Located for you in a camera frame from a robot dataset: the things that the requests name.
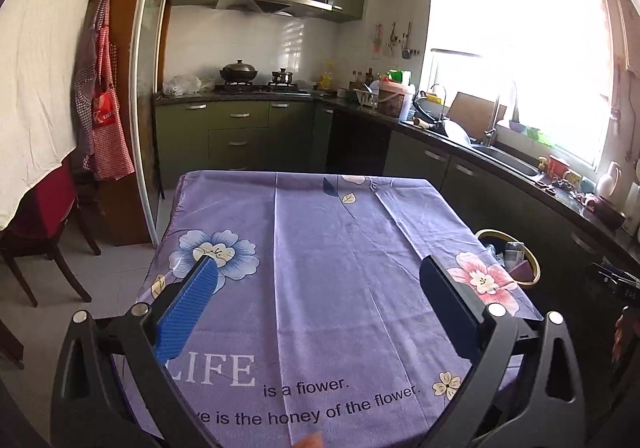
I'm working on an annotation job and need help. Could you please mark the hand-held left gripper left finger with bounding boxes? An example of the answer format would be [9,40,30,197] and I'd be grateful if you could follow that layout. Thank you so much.
[50,255,221,448]

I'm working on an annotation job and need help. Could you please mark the white plate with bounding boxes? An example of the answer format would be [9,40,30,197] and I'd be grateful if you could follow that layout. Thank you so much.
[442,119,473,147]

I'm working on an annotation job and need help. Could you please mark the crumpled plastic bag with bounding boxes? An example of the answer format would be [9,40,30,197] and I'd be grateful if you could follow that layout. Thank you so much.
[161,75,203,96]

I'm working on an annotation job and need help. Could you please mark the hanging kitchen utensils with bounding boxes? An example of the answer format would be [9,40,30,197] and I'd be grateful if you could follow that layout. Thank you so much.
[385,20,421,60]

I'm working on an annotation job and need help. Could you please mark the black wok with lid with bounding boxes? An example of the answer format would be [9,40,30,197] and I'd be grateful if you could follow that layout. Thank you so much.
[220,59,259,84]

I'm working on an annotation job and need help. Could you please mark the white hanging sheet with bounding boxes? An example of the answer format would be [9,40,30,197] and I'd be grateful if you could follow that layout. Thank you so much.
[0,0,118,229]

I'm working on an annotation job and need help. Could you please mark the black kitchen countertop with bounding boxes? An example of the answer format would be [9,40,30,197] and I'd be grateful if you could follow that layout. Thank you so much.
[152,88,640,259]

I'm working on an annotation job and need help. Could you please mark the gas stove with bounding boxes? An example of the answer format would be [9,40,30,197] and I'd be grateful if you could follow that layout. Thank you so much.
[215,82,312,95]

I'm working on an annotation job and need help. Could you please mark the person's right hand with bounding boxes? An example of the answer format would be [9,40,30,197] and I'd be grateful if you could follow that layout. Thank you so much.
[612,308,633,364]

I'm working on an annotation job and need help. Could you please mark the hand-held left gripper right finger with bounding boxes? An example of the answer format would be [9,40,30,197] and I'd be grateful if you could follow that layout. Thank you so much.
[417,255,587,448]

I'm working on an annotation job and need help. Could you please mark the purple floral tablecloth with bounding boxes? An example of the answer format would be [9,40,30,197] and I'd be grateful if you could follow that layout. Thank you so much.
[112,170,543,448]

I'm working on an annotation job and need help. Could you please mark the wooden cutting board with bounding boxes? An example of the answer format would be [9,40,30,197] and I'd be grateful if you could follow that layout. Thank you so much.
[446,91,507,136]

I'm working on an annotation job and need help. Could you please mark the red checked apron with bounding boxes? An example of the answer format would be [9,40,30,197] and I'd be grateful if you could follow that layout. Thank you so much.
[90,0,136,180]

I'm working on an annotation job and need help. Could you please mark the green sink side cabinets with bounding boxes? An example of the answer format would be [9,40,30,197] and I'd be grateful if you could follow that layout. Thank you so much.
[325,108,640,329]

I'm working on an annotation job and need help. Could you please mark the white jug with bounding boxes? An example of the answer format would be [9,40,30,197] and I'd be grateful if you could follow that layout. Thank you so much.
[597,161,622,199]

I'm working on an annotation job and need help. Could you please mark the steel faucet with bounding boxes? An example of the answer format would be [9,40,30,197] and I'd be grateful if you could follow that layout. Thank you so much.
[482,95,501,148]

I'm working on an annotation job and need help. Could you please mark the purple checked apron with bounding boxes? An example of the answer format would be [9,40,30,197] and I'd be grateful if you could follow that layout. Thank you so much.
[75,28,101,174]

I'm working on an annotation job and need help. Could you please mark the white plastic bucket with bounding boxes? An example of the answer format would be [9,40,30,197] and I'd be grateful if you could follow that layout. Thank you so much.
[377,79,416,119]

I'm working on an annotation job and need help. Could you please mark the steel sink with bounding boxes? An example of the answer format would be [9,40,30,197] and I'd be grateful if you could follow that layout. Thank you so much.
[470,143,541,177]

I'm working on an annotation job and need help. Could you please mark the green stove side cabinets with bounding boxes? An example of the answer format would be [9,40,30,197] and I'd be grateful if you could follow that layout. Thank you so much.
[154,100,336,174]

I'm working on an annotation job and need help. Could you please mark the yellow rimmed trash bin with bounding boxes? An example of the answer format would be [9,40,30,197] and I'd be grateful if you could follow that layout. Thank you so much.
[474,228,542,286]

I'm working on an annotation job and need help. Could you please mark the red wooden chair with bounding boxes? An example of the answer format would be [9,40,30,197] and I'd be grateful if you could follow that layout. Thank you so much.
[0,163,101,306]

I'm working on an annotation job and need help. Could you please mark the bright window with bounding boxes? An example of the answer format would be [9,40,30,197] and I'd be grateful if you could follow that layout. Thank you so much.
[422,0,616,169]

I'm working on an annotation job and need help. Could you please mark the dish rack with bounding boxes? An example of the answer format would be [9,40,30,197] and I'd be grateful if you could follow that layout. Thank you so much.
[352,83,381,106]

